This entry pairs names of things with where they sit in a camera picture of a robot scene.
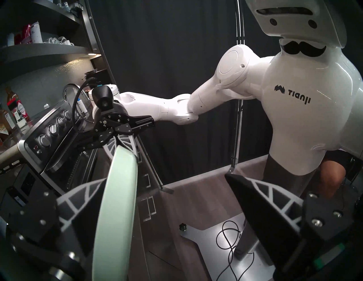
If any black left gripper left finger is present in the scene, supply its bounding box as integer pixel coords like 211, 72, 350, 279
8, 178, 106, 257

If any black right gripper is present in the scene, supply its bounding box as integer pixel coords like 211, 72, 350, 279
76, 100, 155, 162

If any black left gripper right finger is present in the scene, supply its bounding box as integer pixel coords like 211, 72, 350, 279
224, 173, 355, 273

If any black microwave oven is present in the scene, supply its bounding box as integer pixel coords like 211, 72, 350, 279
0, 163, 57, 224

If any light green plate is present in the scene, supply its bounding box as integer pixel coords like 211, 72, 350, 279
92, 144, 138, 281

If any stainless steel toaster oven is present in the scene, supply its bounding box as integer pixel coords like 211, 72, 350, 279
17, 99, 100, 196

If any black coffee machine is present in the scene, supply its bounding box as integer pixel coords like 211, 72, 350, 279
85, 69, 110, 86

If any chrome kitchen faucet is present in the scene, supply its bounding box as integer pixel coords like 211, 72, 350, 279
63, 84, 85, 114

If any seated person bare leg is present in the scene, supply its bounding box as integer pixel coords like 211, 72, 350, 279
319, 157, 349, 199

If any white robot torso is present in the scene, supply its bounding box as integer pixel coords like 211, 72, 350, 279
261, 40, 363, 176

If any pepper shaker red cap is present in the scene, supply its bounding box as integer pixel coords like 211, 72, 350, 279
13, 108, 29, 126

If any black backdrop curtain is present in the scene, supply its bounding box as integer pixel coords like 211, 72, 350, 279
85, 0, 280, 184

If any large orange Tabasco bottle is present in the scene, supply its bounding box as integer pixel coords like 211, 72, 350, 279
6, 86, 30, 122

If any white cup stack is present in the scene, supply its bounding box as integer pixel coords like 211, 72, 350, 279
31, 21, 42, 43

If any red cup stack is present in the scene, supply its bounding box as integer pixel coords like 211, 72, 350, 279
16, 24, 31, 44

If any black mustache sticker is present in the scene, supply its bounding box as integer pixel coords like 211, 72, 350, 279
279, 40, 327, 58

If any white robot head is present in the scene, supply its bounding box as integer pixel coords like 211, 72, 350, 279
245, 0, 349, 49

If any grey robot pedestal column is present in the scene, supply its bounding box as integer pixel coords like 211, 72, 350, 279
235, 156, 316, 259

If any black base cable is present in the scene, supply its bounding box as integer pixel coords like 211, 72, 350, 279
216, 220, 256, 281

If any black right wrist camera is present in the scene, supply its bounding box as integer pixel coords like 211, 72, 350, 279
92, 86, 114, 109

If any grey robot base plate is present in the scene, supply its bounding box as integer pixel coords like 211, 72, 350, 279
180, 212, 275, 281

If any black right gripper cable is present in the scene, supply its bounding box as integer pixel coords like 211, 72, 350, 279
72, 77, 98, 125

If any dark wall shelf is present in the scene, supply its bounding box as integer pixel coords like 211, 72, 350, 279
0, 0, 102, 83

